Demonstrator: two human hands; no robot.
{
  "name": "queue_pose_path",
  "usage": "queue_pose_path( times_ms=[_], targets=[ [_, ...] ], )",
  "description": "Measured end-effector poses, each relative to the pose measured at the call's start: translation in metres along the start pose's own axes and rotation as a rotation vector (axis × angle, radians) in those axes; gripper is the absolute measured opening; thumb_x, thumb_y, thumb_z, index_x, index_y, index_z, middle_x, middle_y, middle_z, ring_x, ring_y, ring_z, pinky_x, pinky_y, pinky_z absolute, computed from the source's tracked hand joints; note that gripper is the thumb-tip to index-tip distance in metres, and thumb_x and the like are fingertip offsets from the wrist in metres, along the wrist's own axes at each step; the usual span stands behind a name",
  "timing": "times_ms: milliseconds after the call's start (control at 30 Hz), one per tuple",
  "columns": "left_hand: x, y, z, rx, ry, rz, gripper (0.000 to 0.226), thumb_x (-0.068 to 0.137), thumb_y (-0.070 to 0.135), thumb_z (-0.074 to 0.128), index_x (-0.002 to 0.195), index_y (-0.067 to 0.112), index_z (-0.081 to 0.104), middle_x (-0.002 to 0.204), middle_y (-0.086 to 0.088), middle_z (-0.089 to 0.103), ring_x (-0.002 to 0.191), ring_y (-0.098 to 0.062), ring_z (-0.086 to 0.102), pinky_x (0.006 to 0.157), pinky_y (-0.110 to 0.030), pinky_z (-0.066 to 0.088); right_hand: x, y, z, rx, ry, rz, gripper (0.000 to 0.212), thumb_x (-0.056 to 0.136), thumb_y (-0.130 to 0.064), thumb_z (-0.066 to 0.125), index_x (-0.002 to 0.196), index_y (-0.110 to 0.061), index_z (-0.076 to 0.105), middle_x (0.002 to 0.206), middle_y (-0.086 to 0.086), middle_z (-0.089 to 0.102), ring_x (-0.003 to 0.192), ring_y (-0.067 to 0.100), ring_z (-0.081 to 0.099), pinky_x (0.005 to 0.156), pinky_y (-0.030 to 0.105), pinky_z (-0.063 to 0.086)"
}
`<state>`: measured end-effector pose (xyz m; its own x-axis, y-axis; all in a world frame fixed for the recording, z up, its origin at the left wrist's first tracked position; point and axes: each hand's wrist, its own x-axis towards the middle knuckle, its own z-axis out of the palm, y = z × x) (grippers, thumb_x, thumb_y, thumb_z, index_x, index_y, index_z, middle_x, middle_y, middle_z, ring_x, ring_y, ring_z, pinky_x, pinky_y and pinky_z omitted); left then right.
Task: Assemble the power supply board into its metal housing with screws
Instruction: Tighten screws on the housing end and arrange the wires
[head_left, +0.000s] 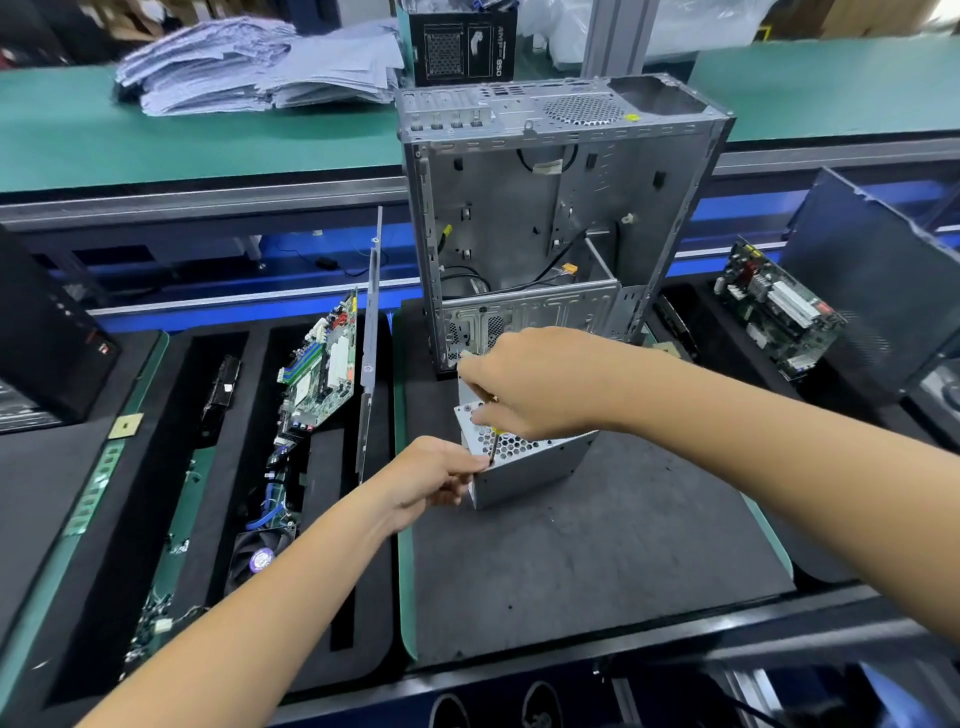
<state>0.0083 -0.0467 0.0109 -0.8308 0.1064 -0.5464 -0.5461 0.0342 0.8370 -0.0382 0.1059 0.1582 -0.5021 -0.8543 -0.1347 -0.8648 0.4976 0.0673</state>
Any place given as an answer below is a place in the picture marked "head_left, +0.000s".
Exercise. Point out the person's right hand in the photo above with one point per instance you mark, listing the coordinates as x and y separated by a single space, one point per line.
533 378

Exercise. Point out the person's left hand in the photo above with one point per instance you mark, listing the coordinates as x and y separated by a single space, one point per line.
428 473

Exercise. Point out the silver power supply unit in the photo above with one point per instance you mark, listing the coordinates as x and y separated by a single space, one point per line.
525 458

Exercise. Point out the person's left forearm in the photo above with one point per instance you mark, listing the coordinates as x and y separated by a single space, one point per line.
240 630

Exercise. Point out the person's right forearm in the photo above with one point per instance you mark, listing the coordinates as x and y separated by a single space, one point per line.
795 465

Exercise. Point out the silver metal computer case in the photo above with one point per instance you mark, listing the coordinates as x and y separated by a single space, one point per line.
570 195

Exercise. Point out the person's left black shoe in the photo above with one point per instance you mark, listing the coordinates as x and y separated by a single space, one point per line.
450 711

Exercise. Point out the person's black shoe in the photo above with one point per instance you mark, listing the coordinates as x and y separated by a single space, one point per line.
540 705
450 711

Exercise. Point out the person's right black shoe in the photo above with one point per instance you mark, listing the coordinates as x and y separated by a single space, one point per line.
540 705

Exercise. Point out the small beige square chip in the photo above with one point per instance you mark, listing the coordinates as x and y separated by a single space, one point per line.
668 348
126 425

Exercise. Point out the dark grey case side panel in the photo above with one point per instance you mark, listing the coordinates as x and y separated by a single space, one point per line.
369 345

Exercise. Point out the green motherboard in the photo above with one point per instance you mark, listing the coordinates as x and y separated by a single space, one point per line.
318 368

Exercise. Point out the black cooler fan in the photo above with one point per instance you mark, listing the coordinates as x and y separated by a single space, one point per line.
258 552

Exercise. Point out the black foam work mat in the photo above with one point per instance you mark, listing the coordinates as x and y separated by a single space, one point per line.
645 555
38 525

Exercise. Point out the black foam tray with slots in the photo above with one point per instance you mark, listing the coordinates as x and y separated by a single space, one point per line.
225 555

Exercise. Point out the small black rectangular component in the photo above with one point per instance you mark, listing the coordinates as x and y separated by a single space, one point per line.
222 390

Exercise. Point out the green board with white parts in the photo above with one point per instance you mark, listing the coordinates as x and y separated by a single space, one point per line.
777 308

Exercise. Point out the long green memory strip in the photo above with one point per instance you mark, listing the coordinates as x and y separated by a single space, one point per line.
75 510
173 555

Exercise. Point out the black cardboard box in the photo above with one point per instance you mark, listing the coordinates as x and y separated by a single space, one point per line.
462 45

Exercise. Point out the black foam tray with recess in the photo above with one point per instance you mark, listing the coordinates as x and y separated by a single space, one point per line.
885 420

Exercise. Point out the large black metal panel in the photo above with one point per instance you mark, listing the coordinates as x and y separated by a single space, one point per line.
885 278

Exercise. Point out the clear plastic bag pile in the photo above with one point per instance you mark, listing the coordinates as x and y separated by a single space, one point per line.
660 23

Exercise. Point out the black rectangular device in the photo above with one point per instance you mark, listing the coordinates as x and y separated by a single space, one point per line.
53 338

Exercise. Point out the grey round metal part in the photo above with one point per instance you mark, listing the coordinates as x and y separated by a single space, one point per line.
948 393

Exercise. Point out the stack of grey paper sheets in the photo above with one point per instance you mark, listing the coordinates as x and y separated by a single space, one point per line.
255 68

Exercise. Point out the green conveyor belt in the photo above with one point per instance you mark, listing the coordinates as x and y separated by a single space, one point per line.
150 135

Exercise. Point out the grey metal conveyor rail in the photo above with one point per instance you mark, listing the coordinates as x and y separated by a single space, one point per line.
225 195

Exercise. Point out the grey metal post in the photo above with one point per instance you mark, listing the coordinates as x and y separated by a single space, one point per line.
618 38

